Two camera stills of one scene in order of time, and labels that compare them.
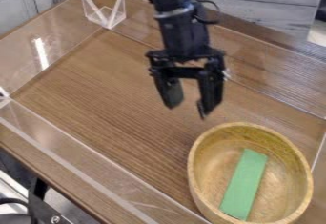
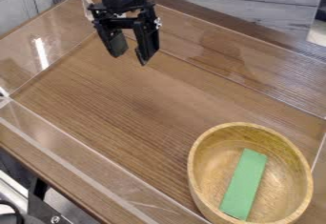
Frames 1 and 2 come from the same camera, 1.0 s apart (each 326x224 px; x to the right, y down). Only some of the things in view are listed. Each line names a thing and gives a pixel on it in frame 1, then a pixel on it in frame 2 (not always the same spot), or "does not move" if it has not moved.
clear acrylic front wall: (57, 181) does not move
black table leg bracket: (40, 212) does not move
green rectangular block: (242, 193) does not move
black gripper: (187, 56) to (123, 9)
